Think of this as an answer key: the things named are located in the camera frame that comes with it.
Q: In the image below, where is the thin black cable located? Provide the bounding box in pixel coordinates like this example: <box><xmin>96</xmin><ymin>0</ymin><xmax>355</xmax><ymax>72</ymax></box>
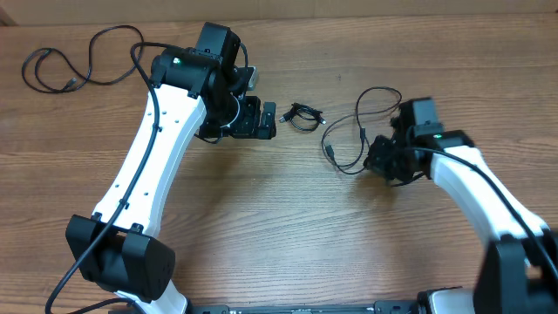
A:
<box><xmin>321</xmin><ymin>85</ymin><xmax>404</xmax><ymax>176</ymax></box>

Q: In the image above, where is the small black cable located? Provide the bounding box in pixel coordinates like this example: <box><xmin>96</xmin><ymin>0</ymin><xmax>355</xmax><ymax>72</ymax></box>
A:
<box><xmin>278</xmin><ymin>102</ymin><xmax>327</xmax><ymax>133</ymax></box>

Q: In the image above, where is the thick black usb cable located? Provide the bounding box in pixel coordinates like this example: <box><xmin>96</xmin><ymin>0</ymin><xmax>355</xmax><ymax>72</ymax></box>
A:
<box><xmin>21</xmin><ymin>24</ymin><xmax>146</xmax><ymax>94</ymax></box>

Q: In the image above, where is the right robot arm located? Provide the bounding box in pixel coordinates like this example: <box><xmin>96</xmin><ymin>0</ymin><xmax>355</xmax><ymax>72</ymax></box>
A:
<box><xmin>364</xmin><ymin>98</ymin><xmax>557</xmax><ymax>313</ymax></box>

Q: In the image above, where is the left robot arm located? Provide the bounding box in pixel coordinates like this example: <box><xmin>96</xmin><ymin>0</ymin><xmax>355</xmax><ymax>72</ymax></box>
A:
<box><xmin>65</xmin><ymin>23</ymin><xmax>276</xmax><ymax>313</ymax></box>

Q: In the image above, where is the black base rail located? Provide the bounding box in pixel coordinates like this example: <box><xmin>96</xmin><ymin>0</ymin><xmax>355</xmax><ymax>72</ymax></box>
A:
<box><xmin>108</xmin><ymin>286</ymin><xmax>476</xmax><ymax>314</ymax></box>

